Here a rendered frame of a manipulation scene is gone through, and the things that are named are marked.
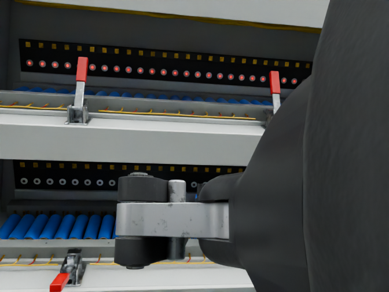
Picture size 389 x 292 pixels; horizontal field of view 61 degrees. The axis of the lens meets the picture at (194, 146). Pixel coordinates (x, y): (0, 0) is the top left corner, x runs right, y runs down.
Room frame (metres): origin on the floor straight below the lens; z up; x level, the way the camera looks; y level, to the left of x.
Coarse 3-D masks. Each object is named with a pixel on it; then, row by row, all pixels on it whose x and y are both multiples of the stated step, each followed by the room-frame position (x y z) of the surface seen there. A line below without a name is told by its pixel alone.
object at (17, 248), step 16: (0, 240) 0.44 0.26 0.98; (16, 240) 0.45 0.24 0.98; (32, 240) 0.45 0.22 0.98; (48, 240) 0.45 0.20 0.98; (64, 240) 0.45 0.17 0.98; (80, 240) 0.46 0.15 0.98; (96, 240) 0.46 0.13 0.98; (112, 240) 0.46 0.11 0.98; (192, 240) 0.48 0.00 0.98; (0, 256) 0.43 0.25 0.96; (16, 256) 0.44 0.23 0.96; (32, 256) 0.44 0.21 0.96; (48, 256) 0.44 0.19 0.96; (64, 256) 0.45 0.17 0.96; (96, 256) 0.45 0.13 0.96; (112, 256) 0.46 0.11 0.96; (192, 256) 0.47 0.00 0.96
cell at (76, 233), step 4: (80, 216) 0.52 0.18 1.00; (84, 216) 0.53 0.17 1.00; (76, 220) 0.52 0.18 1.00; (80, 220) 0.51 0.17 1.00; (84, 220) 0.52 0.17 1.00; (88, 220) 0.53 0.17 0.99; (76, 224) 0.50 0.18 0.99; (80, 224) 0.50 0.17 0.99; (84, 224) 0.51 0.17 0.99; (72, 228) 0.50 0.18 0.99; (76, 228) 0.49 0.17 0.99; (80, 228) 0.49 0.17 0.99; (84, 228) 0.50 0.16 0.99; (72, 232) 0.48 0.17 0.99; (76, 232) 0.48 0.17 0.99; (80, 232) 0.49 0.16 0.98; (72, 236) 0.47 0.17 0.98; (76, 236) 0.47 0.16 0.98; (80, 236) 0.48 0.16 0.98
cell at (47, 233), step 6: (54, 216) 0.52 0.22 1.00; (60, 216) 0.53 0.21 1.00; (48, 222) 0.50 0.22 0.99; (54, 222) 0.50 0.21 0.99; (60, 222) 0.52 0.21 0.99; (48, 228) 0.49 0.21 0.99; (54, 228) 0.49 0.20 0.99; (42, 234) 0.47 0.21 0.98; (48, 234) 0.47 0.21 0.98; (54, 234) 0.49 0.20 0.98
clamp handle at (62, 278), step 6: (72, 258) 0.41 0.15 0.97; (72, 264) 0.41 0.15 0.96; (66, 270) 0.39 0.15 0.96; (72, 270) 0.40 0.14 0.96; (60, 276) 0.37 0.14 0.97; (66, 276) 0.37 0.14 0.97; (54, 282) 0.35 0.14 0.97; (60, 282) 0.35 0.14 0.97; (66, 282) 0.37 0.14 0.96; (54, 288) 0.34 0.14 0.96; (60, 288) 0.35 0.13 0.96
